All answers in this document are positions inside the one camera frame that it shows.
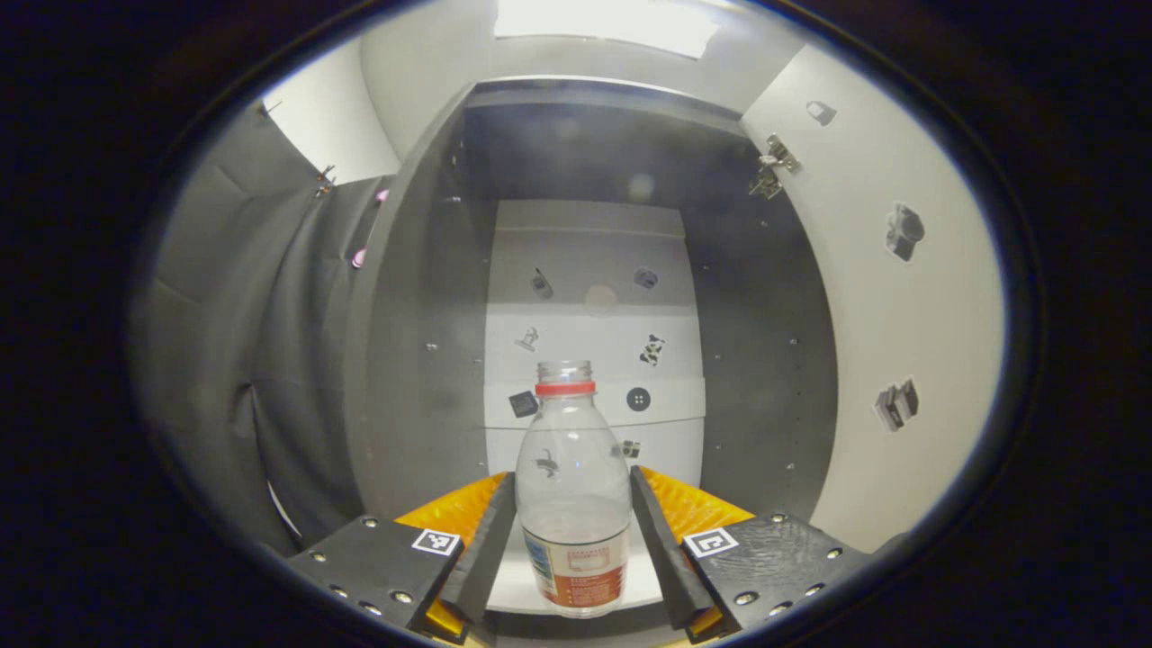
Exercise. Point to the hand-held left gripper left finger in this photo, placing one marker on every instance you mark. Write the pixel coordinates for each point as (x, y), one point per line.
(490, 558)

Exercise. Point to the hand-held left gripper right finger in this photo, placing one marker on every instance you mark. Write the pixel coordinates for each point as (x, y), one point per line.
(661, 558)

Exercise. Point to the clear plastic bottle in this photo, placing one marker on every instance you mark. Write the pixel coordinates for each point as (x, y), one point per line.
(574, 504)

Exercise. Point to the dark grey cabinet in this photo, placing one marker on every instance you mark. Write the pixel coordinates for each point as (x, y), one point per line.
(432, 360)

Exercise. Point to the metal door hinge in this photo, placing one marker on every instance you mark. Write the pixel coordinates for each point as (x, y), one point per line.
(772, 166)

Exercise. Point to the black backdrop cloth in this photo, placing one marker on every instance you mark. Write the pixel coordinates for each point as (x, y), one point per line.
(225, 360)

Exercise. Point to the ceiling light panel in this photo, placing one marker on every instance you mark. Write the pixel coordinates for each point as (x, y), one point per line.
(603, 27)

